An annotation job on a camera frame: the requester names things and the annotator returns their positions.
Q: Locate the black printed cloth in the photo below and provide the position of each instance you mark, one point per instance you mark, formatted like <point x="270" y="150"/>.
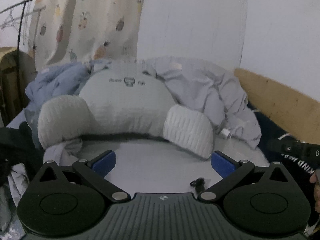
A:
<point x="271" y="131"/>

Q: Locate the grey rolled cloth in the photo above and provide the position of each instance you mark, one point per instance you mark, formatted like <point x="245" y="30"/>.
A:
<point x="65" y="153"/>

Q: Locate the blue crumpled quilt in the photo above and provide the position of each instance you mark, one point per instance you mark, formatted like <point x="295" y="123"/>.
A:
<point x="61" y="80"/>

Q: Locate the right gripper device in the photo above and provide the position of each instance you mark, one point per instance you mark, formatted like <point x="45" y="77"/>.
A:
<point x="302" y="150"/>

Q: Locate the light green U-shaped pillow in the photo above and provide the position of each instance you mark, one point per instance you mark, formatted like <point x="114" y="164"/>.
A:
<point x="124" y="98"/>

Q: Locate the wooden bed frame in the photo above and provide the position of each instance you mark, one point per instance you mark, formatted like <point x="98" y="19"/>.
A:
<point x="293" y="111"/>

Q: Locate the grey crumpled blanket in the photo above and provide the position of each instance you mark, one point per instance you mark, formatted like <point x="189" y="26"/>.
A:
<point x="204" y="87"/>

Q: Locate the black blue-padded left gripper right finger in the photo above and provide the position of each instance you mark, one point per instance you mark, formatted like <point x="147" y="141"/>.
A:
<point x="233" y="174"/>

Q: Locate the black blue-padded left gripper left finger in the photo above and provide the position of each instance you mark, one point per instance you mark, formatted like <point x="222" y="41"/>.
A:
<point x="92" y="173"/>

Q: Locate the pineapple print curtain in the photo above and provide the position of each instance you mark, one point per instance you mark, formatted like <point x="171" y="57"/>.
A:
<point x="63" y="31"/>

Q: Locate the black clothes rack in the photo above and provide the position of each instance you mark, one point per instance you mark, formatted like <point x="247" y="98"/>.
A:
<point x="19" y="34"/>

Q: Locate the small black swivel mount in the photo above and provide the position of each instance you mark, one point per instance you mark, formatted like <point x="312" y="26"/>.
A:
<point x="198" y="185"/>

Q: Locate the white charger with cable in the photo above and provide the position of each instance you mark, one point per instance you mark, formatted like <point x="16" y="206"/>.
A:
<point x="243" y="130"/>

